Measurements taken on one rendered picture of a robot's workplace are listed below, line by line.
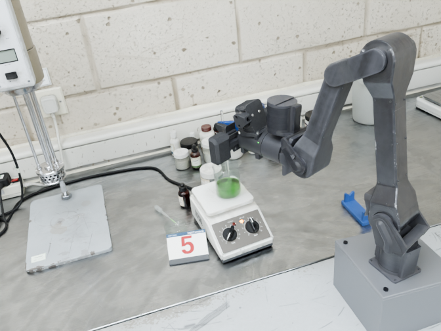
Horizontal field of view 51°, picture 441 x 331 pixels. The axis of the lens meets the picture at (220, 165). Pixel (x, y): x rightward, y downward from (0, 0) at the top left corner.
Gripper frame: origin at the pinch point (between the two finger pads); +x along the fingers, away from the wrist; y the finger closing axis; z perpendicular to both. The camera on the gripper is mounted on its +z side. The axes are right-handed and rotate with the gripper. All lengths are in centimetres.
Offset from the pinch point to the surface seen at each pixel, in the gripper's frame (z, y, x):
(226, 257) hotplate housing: -24.2, 12.0, -8.7
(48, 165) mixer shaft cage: -8.1, 28.6, 33.7
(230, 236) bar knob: -20.2, 9.6, -7.9
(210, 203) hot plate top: -17.2, 6.5, 1.1
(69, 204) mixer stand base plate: -25, 25, 40
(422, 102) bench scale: -23, -82, -7
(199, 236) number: -22.8, 11.9, 0.0
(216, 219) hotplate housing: -19.1, 8.1, -2.1
